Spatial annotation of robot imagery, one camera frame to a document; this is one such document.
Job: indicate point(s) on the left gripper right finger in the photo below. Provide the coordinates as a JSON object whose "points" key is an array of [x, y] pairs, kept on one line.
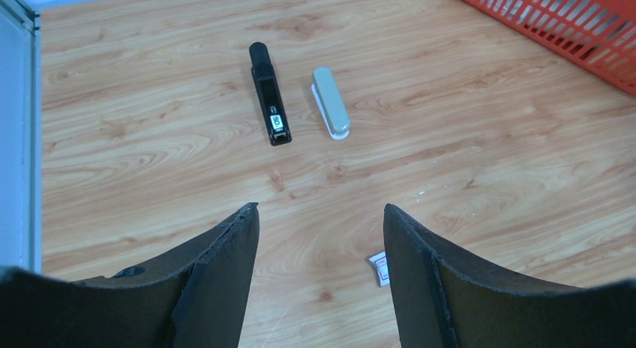
{"points": [[446, 296]]}

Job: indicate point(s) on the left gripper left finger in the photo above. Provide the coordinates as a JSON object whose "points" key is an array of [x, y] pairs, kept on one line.
{"points": [[194, 295]]}

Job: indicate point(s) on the white red staple box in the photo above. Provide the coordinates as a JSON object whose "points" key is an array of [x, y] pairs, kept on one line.
{"points": [[379, 264]]}

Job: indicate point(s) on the grey white stapler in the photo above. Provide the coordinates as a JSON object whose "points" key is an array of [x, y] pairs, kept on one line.
{"points": [[330, 103]]}

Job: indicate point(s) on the black stapler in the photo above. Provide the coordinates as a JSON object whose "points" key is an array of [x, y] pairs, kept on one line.
{"points": [[269, 96]]}

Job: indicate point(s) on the red plastic basket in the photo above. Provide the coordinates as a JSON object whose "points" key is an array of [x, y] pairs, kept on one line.
{"points": [[597, 35]]}

